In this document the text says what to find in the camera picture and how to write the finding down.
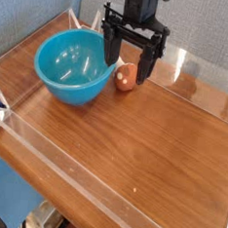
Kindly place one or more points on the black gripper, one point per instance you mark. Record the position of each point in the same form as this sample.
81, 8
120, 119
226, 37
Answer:
150, 36

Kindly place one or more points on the brown plush mushroom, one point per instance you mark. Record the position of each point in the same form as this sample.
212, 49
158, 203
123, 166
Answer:
125, 75

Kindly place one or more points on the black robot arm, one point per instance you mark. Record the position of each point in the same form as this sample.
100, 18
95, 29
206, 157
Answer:
139, 11

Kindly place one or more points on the blue plastic bowl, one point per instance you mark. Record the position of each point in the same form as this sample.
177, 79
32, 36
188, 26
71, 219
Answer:
71, 65

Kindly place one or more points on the clear acrylic back barrier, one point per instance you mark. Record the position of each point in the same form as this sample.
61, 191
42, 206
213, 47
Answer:
194, 79

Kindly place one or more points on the clear acrylic barrier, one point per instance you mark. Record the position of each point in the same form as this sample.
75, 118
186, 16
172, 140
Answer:
194, 79
17, 73
94, 190

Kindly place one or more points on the clear acrylic left barrier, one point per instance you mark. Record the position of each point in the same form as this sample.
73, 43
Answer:
17, 73

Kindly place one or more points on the clear acrylic front barrier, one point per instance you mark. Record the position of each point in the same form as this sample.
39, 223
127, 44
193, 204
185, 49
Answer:
94, 190

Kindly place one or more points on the metal table leg bracket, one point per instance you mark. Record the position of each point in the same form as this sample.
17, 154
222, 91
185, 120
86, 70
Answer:
44, 216

